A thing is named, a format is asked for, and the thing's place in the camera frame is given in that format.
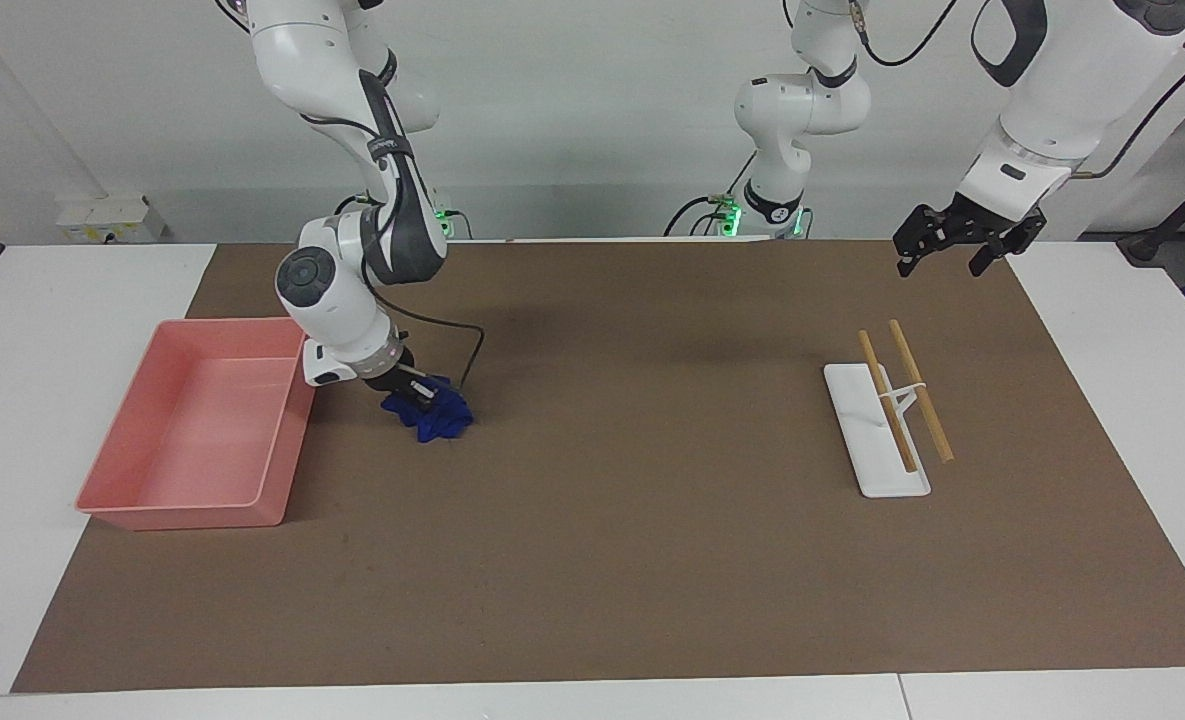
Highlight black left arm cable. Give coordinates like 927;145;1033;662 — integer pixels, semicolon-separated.
852;0;1185;183

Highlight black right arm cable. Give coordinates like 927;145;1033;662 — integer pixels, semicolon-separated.
297;110;486;393

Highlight black base cables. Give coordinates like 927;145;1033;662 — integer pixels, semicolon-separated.
663;150;759;239

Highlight blue towel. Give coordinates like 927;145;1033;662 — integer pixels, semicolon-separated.
381;374;475;444

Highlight white towel rack wooden bars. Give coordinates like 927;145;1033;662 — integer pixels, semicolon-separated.
823;318;957;500

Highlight brown table mat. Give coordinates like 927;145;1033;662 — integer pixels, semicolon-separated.
10;238;1185;695

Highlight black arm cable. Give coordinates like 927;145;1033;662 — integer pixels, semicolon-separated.
297;110;486;393
852;0;1185;183

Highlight white power strip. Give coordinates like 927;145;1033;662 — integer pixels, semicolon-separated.
54;194;167;245

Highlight pink plastic bin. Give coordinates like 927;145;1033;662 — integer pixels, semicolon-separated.
74;316;318;532

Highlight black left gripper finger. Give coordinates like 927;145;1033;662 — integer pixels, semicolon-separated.
968;234;1029;279
893;204;944;279

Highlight black stand leg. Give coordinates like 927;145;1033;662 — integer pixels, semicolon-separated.
1117;158;1185;267

